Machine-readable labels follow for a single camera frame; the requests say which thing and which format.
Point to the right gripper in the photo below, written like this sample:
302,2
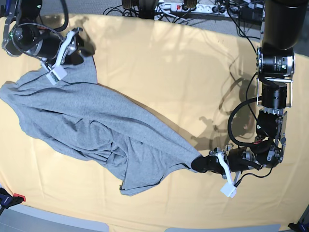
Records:
83,44

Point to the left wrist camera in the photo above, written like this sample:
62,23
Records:
229,190

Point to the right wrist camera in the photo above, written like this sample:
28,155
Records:
56,74

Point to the yellow table cloth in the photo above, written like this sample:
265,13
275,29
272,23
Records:
191,79

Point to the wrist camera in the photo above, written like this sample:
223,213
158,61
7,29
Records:
229,190
56,74

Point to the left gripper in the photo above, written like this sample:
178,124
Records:
227,162

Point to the black clamp right corner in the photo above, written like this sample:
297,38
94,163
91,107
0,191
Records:
300,226

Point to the black power adapter box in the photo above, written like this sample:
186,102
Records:
250,15

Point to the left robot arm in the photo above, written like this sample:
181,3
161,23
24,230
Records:
283,23

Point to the red black clamp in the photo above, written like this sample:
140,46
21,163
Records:
7,200

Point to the white power strip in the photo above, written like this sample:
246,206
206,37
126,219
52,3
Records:
178,9

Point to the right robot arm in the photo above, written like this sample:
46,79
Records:
23,34

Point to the grey t-shirt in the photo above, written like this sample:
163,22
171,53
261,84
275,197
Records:
84,120

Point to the black robot base post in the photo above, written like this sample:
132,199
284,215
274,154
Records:
147,8

